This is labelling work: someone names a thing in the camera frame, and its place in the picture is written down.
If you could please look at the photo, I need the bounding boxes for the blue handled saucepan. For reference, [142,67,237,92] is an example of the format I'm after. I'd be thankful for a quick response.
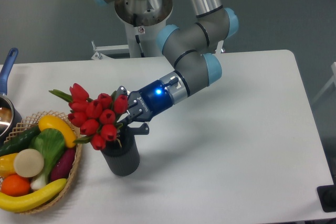
[1,48,22,146]

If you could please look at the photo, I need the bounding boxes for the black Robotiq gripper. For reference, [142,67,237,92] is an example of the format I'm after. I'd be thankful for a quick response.
[115,80,173,134]

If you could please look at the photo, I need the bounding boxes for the green cucumber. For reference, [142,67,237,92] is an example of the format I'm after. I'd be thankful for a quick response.
[1,125,40,156]

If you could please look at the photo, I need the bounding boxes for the woven wicker basket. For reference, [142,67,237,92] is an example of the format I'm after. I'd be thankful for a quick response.
[5,111,82,214]

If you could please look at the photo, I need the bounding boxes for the dark grey ribbed vase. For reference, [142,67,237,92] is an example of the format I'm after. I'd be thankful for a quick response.
[101,127,140,176]

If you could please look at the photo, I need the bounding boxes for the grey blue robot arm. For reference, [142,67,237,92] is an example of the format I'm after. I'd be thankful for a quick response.
[95,0,239,134]

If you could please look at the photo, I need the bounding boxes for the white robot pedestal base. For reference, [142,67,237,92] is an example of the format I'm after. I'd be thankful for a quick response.
[91,0,226,61]

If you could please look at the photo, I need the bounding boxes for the red tulip bouquet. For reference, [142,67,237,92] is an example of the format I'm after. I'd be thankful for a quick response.
[49,83,128,151]

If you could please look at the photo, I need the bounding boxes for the beige round disc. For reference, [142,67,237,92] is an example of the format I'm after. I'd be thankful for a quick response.
[13,148,44,178]

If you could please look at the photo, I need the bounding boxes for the orange fruit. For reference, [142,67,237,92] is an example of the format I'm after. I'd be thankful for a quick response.
[1,174,30,197]

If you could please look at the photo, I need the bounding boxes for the purple sweet potato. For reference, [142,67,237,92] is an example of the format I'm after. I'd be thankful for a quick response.
[50,148,76,182]

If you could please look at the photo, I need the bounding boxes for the black device at edge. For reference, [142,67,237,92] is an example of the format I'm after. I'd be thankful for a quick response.
[317,185,335,212]

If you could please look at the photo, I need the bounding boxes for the green bok choy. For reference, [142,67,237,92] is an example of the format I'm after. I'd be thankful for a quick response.
[29,129,65,191]

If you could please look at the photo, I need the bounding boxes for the white frame at right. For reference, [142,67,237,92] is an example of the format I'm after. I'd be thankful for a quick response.
[315,62,335,102]

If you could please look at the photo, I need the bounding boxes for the yellow pepper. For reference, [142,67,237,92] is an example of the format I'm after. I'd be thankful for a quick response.
[0,153,18,178]

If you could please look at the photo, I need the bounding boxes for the yellow banana lower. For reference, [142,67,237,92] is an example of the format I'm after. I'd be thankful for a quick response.
[1,178,67,213]

